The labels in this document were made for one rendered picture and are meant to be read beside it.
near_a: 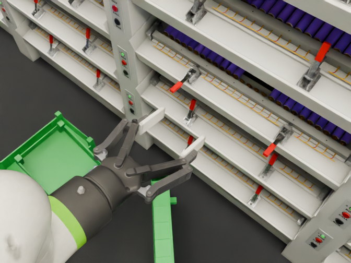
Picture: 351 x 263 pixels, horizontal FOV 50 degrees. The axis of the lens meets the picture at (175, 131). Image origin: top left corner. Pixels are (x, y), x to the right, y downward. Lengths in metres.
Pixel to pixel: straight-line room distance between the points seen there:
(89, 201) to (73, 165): 0.84
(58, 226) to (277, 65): 0.48
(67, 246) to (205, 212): 0.85
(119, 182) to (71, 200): 0.08
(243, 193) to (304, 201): 0.25
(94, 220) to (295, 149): 0.49
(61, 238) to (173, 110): 0.67
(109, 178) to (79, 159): 0.82
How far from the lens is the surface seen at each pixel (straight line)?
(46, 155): 1.42
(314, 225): 1.08
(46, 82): 1.76
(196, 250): 1.33
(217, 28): 0.81
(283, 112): 0.89
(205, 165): 1.27
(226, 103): 0.93
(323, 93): 0.74
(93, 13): 1.16
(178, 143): 1.30
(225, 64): 0.95
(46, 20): 1.48
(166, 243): 1.13
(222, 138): 1.09
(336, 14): 0.62
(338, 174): 0.89
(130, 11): 0.96
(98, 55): 1.31
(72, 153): 1.43
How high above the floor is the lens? 1.28
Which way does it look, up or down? 58 degrees down
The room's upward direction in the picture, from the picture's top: straight up
